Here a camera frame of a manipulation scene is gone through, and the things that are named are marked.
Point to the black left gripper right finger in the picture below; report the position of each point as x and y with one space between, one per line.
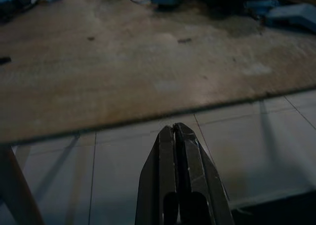
197 165

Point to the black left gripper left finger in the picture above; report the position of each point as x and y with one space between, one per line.
165 165

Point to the small dark trash scrap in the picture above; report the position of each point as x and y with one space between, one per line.
184 40
90 38

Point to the brown woven floor mat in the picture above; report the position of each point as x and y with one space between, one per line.
138 61

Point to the brown wooden furniture leg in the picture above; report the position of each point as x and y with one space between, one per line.
14 185

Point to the grey flat slipper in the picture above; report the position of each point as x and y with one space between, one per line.
291 16

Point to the black flat object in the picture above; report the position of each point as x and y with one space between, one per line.
4 60

